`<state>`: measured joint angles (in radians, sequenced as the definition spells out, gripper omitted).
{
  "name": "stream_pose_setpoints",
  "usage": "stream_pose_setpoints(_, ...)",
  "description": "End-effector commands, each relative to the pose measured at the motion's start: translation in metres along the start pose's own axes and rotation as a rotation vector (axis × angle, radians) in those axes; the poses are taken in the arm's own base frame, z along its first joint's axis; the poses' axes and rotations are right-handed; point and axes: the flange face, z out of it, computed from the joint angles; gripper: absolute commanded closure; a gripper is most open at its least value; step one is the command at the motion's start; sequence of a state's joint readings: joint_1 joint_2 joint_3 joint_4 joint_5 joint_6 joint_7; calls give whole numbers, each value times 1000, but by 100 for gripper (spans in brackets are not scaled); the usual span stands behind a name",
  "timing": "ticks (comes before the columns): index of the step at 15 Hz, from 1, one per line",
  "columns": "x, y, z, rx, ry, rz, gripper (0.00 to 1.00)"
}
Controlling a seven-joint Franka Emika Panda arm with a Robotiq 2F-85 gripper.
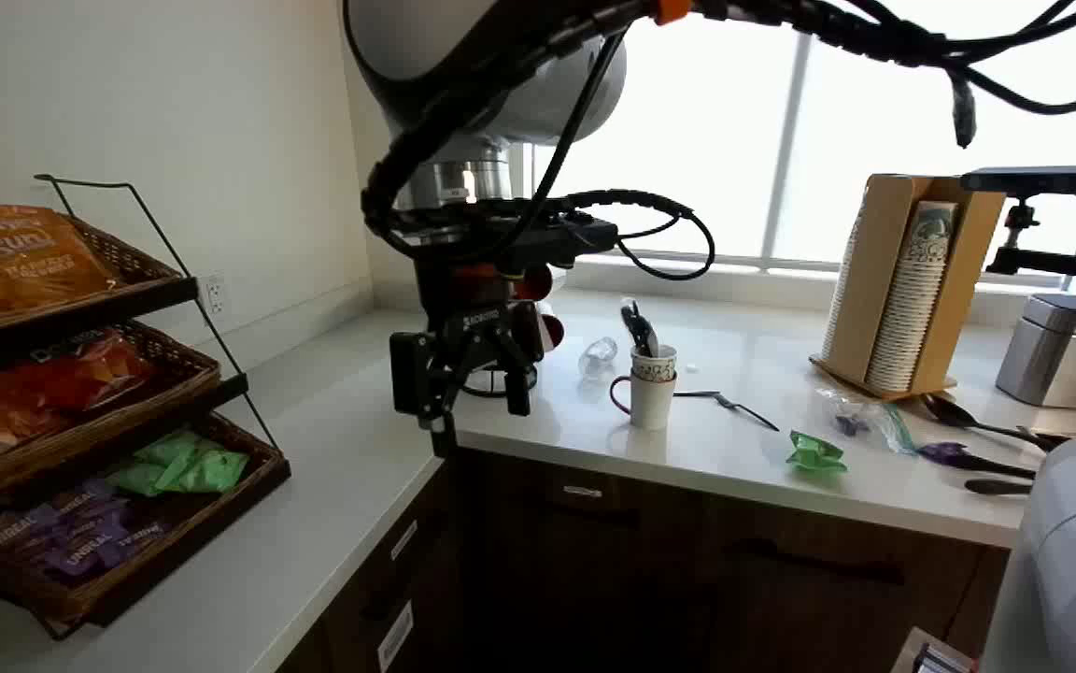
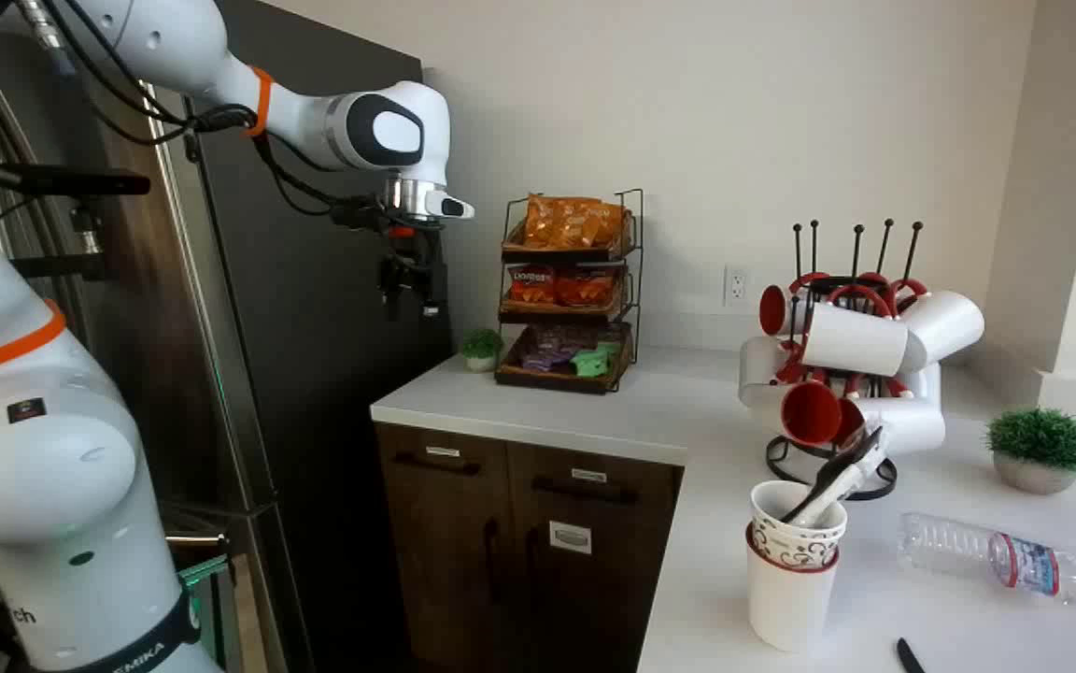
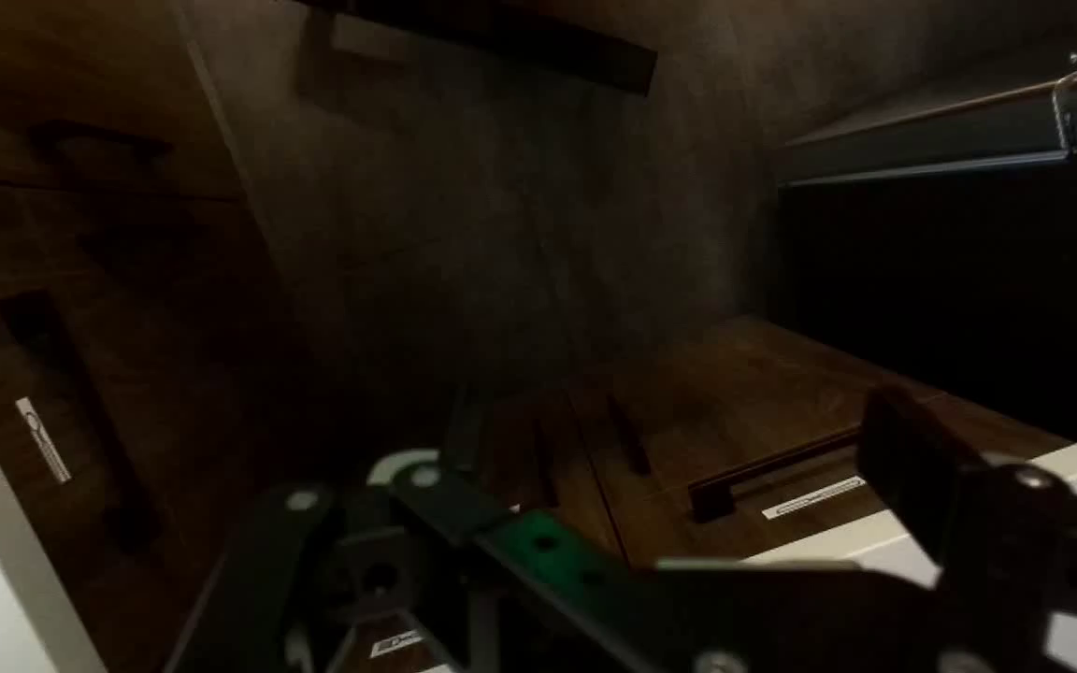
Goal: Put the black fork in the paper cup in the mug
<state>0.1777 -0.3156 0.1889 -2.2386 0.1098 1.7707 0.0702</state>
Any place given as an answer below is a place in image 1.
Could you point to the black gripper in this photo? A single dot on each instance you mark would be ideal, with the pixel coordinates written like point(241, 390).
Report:
point(478, 301)

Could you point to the metal spoon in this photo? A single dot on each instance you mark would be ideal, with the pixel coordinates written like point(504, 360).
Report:
point(725, 402)

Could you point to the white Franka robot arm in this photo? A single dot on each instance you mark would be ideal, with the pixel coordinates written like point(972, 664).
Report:
point(488, 51)

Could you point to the white ceramic mug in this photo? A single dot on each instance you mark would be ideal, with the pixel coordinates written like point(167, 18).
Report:
point(652, 402)

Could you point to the black plastic cutlery piece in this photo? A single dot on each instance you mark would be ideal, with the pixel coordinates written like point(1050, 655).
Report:
point(633, 322)
point(649, 338)

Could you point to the wicker basket with red bags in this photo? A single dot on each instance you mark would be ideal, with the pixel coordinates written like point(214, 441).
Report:
point(179, 375)

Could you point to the dark wood cabinet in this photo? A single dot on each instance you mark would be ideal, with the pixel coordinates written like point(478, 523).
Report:
point(691, 574)

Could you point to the green packet pile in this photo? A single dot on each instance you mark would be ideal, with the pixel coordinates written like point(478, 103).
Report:
point(184, 467)

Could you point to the wicker basket with small packets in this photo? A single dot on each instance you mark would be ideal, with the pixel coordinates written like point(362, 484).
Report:
point(189, 537)

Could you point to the wicker basket with orange bags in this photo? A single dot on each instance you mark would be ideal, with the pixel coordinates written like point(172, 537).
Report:
point(128, 279)

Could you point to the small purple packet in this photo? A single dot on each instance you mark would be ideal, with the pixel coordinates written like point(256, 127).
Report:
point(851, 426)

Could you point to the purple packet pile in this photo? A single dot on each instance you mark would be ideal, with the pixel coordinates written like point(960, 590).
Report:
point(77, 537)

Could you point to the teal stirrer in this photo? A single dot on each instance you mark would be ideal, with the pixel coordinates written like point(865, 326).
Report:
point(897, 432)

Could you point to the stack of paper cups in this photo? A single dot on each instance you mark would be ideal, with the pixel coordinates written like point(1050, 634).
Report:
point(913, 301)

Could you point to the orange snack bag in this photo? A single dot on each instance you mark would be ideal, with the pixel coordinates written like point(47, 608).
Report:
point(34, 256)

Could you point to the black spoon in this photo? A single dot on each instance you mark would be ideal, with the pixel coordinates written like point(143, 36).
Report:
point(947, 413)

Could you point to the purple spoon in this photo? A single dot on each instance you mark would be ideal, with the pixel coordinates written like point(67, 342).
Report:
point(945, 453)

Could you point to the small black utensil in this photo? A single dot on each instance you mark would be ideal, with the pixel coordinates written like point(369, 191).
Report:
point(997, 487)

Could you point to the grey metal canister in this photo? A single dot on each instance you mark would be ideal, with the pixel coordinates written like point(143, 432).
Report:
point(1038, 348)

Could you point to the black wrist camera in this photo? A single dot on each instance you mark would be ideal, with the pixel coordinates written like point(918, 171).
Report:
point(504, 237)

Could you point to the black camera on stand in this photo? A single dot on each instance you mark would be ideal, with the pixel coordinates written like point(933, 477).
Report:
point(1038, 181)

